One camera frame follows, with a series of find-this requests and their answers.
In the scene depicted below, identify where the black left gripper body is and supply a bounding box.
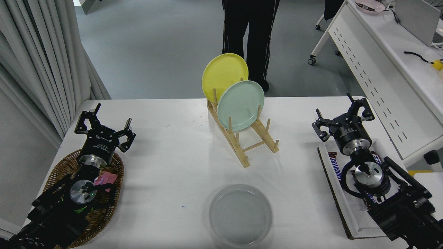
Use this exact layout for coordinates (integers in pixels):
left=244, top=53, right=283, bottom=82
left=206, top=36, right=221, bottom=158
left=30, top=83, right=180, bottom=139
left=81, top=127, right=120, bottom=162

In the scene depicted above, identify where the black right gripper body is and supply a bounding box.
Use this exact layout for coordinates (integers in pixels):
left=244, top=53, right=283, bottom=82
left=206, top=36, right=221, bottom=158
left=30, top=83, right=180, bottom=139
left=333, top=121, right=368, bottom=148

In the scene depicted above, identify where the grey plate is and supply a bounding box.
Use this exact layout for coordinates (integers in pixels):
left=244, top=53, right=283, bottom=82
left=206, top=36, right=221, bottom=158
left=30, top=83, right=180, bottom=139
left=209, top=184, right=273, bottom=248

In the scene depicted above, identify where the wooden plate rack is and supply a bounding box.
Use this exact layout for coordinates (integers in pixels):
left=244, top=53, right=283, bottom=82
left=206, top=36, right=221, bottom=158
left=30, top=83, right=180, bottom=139
left=207, top=78, right=279, bottom=168

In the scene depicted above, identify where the mint green plate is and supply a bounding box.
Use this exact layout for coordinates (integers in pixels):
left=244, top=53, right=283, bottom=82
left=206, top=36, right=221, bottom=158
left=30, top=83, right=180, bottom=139
left=217, top=80, right=265, bottom=132

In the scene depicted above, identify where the yellow plate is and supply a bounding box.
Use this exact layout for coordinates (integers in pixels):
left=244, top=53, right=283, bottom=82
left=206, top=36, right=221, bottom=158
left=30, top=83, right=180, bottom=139
left=202, top=53, right=249, bottom=103

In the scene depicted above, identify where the pink wrapper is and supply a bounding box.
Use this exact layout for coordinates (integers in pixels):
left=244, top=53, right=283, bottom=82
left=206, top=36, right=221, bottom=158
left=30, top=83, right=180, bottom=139
left=94, top=172, right=118, bottom=192

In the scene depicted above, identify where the Snickers bar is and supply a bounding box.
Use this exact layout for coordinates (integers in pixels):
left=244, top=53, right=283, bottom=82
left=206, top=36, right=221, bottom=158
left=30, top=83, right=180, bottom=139
left=365, top=192, right=380, bottom=209
left=327, top=151, right=344, bottom=183

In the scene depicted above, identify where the white perforated desk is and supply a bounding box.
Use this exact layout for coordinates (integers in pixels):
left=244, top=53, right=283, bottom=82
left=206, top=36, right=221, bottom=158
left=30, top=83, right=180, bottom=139
left=308, top=0, right=443, bottom=169

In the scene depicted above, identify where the brown wicker basket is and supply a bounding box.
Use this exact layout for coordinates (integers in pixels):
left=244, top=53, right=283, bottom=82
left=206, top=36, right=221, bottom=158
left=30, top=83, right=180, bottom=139
left=43, top=149, right=125, bottom=249

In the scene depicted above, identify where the grey curtain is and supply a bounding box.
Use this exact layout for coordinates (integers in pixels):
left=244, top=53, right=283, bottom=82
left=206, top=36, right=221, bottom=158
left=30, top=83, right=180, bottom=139
left=0, top=0, right=112, bottom=149

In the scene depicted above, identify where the white rectangular tray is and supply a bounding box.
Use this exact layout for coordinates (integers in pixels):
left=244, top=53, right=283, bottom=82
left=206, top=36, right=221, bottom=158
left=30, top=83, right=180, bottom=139
left=317, top=138, right=416, bottom=240

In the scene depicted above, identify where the black cylinder object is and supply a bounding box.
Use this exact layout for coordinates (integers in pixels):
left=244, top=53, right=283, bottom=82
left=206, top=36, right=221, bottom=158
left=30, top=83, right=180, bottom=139
left=424, top=150, right=443, bottom=172

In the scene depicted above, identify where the pink bowl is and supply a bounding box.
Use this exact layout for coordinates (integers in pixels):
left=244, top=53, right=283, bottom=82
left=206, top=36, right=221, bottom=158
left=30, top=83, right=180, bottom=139
left=355, top=0, right=386, bottom=14

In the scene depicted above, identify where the grey laptop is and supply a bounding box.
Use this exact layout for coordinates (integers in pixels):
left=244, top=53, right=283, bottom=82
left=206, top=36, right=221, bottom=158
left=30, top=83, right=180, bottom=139
left=395, top=0, right=443, bottom=47

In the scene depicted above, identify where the thick black cable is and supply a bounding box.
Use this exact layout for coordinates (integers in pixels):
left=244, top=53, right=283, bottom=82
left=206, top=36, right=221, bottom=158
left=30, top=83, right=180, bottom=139
left=404, top=51, right=435, bottom=64

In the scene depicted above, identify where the thin black cable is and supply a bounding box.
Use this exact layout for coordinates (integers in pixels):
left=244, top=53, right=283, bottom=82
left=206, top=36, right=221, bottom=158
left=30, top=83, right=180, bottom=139
left=381, top=8, right=401, bottom=25

